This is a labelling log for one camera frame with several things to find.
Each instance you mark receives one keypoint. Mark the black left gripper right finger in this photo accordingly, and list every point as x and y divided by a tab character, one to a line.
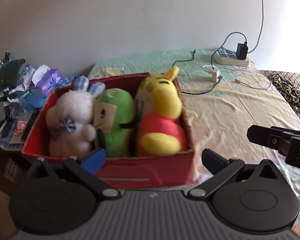
221	169

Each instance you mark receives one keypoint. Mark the black smartphone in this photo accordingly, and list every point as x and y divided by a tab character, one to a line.
29	125

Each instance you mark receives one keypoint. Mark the dark green clothing pile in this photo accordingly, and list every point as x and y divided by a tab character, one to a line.
9	71

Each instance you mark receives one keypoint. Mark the white plush bunny plaid ears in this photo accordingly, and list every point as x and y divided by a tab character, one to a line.
95	89

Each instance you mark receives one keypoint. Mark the black power adapter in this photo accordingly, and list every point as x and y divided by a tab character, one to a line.
241	51

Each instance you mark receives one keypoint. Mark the yellow pink plush bear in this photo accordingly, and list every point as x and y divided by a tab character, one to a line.
159	108

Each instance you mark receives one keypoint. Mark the purple tissue pack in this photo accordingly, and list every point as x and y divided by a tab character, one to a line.
44	80

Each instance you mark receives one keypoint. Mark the white power strip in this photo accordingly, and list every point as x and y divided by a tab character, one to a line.
226	57

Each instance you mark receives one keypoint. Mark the leopard print scarf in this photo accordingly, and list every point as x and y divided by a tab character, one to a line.
287	90

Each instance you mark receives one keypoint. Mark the small red white packet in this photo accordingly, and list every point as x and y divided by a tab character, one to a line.
20	126

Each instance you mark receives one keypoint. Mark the white usb charger plug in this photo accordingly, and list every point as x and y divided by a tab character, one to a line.
215	74

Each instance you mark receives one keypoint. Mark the green plush pea doll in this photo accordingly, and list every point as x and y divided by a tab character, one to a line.
114	115

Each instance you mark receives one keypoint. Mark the pink white plush with bow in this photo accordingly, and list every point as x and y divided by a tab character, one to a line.
69	122

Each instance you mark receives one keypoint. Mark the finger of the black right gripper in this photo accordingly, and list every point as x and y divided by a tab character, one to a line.
261	135

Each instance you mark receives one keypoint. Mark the blue plastic case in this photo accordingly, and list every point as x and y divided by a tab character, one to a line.
34	101

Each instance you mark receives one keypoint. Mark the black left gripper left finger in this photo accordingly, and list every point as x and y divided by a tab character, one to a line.
83	172

